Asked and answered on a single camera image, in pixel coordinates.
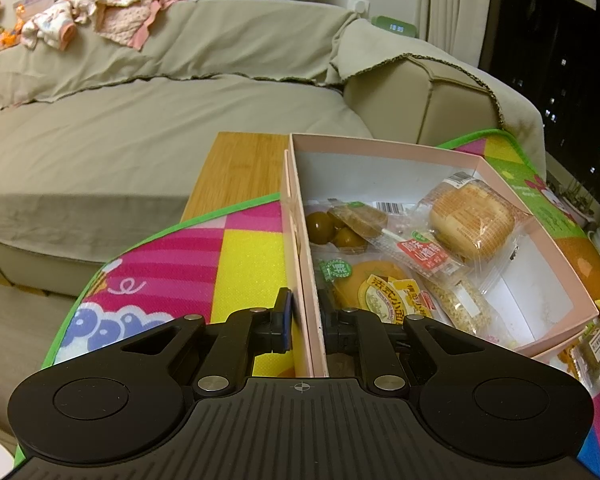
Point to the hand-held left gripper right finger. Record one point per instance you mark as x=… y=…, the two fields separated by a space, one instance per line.
x=340 y=332

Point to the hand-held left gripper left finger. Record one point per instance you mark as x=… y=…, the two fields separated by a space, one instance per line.
x=286 y=321

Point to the round yellow bread packet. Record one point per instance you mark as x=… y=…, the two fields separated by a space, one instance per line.
x=375 y=290

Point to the packet of green plums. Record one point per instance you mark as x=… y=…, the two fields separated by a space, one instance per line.
x=320 y=222

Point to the hawthorn stick snack packet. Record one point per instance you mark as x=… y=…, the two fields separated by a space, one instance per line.
x=422 y=255

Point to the grain bar clear packet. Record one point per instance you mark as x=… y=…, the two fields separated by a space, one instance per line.
x=462 y=302

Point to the pink cardboard box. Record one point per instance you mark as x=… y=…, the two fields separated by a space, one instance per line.
x=380 y=170

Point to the striped bun clear packet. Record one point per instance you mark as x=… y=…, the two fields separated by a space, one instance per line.
x=472 y=220

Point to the colourful cartoon play mat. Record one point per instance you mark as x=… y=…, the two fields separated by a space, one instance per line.
x=245 y=260

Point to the beige sofa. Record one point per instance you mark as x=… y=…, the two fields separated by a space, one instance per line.
x=430 y=105

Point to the orange printed snack packet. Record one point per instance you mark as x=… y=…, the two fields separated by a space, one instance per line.
x=587 y=350

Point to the beige sofa cover cloth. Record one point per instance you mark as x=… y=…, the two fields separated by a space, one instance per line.
x=130 y=125

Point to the white plant pot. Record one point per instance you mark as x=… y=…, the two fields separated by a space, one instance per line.
x=585 y=215

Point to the green digital clock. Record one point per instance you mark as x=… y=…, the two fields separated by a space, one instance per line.
x=395 y=26

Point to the pink quilted baby garment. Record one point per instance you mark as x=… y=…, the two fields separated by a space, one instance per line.
x=125 y=15

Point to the cream curtain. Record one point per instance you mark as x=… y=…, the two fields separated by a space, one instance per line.
x=455 y=5

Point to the dark glass window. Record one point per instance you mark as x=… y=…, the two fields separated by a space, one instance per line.
x=555 y=45

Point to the floral baby garment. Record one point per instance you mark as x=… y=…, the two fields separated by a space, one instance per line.
x=50 y=25

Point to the white wall socket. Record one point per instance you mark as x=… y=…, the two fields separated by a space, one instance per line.
x=359 y=5

